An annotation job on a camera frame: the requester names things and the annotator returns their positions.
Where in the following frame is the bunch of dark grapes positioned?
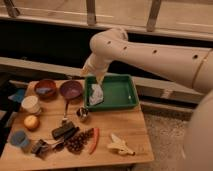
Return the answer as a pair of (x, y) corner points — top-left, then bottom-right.
(66, 128), (94, 153)

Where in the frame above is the small metal cup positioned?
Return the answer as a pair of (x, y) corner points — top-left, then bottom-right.
(76, 107), (89, 122)

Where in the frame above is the peeled banana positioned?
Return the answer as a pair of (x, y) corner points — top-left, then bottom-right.
(107, 133), (135, 155)

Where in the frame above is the orange fruit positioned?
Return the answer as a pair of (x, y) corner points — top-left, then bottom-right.
(24, 115), (40, 131)

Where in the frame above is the wooden table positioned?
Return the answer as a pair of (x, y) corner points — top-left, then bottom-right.
(0, 78), (155, 171)

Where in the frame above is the blue cloth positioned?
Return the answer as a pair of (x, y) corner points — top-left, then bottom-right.
(9, 88), (26, 103)

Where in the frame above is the blue sponge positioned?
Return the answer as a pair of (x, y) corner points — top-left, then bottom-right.
(36, 87), (52, 94)

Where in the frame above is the black rectangular block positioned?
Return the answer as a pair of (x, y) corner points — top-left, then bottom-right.
(52, 122), (75, 140)

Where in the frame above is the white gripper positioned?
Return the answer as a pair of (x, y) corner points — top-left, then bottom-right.
(81, 53), (110, 83)

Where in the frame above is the white crumpled cloth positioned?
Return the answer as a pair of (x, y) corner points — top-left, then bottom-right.
(89, 84), (104, 105)

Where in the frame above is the green plastic tray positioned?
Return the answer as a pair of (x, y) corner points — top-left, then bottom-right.
(84, 75), (139, 112)

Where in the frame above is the red chili pepper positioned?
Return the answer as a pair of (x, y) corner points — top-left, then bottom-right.
(88, 127), (99, 154)

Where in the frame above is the white cup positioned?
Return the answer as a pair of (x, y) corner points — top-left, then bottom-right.
(21, 95), (41, 114)

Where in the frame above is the metal spoon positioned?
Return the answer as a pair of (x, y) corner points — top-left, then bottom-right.
(62, 101), (69, 124)

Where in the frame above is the orange bowl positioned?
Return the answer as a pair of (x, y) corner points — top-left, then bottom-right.
(34, 79), (57, 99)

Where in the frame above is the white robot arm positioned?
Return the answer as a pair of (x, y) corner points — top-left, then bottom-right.
(81, 28), (213, 171)

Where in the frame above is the purple bowl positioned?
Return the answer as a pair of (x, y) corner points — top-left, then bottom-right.
(59, 80), (83, 100)

